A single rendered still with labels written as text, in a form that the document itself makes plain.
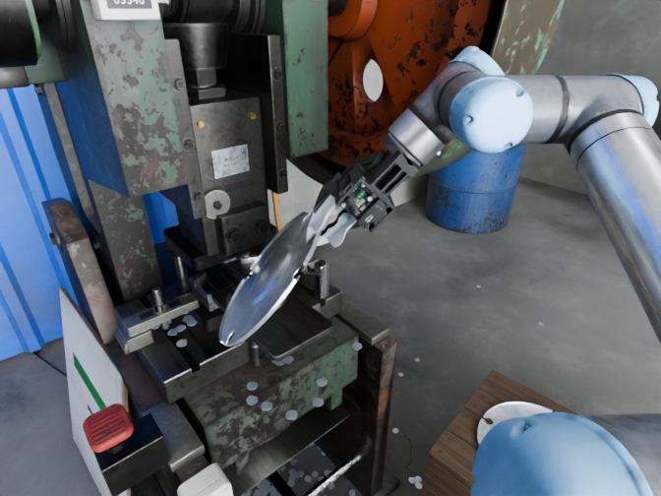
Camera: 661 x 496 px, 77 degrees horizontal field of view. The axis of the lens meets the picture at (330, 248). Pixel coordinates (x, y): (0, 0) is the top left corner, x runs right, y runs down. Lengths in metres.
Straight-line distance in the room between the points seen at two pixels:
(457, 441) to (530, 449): 0.92
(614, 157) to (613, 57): 3.35
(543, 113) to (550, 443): 0.34
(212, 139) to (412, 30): 0.44
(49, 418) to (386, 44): 1.69
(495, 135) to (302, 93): 0.42
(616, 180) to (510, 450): 0.28
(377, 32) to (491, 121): 0.55
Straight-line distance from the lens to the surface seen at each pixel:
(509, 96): 0.48
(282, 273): 0.70
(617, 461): 0.30
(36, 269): 2.10
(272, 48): 0.78
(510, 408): 1.33
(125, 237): 1.06
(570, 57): 3.94
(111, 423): 0.76
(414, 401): 1.74
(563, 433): 0.30
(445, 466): 1.18
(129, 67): 0.67
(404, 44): 0.93
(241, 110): 0.79
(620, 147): 0.50
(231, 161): 0.80
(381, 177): 0.60
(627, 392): 2.09
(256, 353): 0.91
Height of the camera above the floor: 1.30
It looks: 30 degrees down
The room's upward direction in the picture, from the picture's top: straight up
